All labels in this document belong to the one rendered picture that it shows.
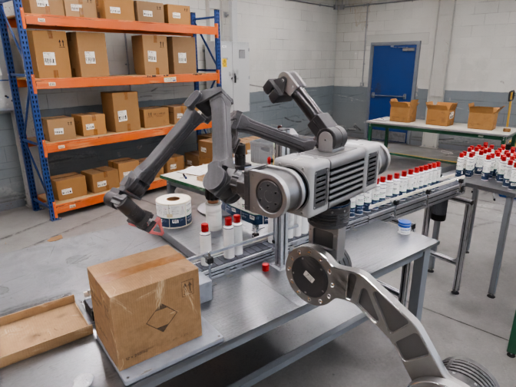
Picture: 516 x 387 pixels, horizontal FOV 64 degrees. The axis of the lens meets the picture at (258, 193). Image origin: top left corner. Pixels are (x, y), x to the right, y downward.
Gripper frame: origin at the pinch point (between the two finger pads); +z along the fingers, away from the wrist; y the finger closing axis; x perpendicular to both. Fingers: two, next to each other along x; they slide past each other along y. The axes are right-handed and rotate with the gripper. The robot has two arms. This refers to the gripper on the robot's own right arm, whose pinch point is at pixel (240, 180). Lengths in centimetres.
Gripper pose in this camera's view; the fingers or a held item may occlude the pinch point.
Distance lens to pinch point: 214.8
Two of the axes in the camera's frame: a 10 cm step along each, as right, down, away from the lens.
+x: 6.2, 2.4, -7.5
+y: -7.9, 2.0, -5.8
